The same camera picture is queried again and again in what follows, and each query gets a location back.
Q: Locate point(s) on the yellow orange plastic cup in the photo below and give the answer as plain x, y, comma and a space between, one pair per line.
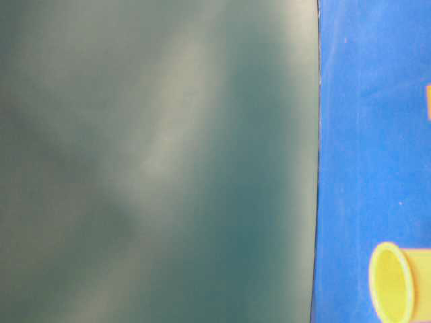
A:
399, 283

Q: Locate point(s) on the orange block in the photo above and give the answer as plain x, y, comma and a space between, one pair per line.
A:
428, 100

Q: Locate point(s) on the blue table cloth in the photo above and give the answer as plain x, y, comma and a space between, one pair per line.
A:
374, 154

